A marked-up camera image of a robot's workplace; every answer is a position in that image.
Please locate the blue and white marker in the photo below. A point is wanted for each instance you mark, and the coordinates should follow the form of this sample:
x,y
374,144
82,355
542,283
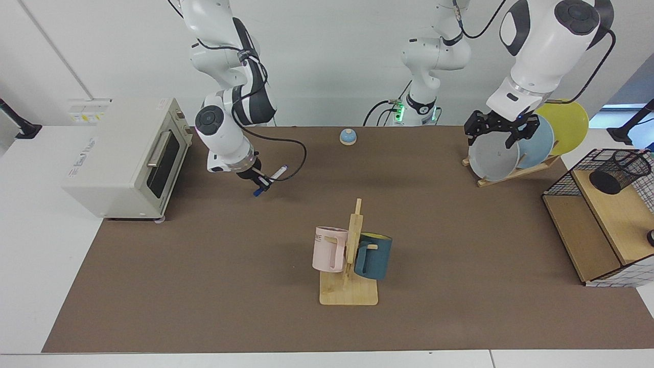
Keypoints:
x,y
278,173

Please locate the black mesh pen holder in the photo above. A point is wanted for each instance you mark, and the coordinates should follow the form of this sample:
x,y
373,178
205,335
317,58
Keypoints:
x,y
613,179

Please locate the light blue plate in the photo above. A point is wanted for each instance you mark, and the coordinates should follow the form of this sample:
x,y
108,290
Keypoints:
x,y
539,145

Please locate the grey plate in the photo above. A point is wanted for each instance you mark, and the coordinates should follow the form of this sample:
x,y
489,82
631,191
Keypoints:
x,y
493,161

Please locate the wooden plate rack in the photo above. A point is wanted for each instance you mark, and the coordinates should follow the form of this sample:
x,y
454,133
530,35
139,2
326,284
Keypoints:
x,y
511,175

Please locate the yellow plate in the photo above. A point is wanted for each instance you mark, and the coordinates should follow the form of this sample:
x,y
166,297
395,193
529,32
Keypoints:
x,y
569,125

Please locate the small blue round thing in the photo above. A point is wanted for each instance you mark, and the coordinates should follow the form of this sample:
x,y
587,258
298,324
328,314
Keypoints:
x,y
348,136

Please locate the pink cup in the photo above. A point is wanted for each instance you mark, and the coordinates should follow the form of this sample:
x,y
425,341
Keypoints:
x,y
324,255

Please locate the brown table cloth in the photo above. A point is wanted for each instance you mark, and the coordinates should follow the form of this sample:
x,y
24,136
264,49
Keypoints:
x,y
204,281

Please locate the pale toaster oven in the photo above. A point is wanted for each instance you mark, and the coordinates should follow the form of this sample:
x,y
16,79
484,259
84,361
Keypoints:
x,y
112,163

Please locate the teal cup yellow inside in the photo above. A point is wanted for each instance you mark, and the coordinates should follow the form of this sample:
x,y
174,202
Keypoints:
x,y
378,260

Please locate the wooden cup stand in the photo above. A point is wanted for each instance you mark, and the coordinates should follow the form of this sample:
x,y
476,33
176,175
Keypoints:
x,y
350,295

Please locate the small black round thing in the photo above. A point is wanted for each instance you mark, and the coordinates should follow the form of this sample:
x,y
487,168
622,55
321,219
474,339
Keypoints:
x,y
651,238

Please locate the white wall socket box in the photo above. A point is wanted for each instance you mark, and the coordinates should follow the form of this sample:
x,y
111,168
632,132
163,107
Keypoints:
x,y
89,110

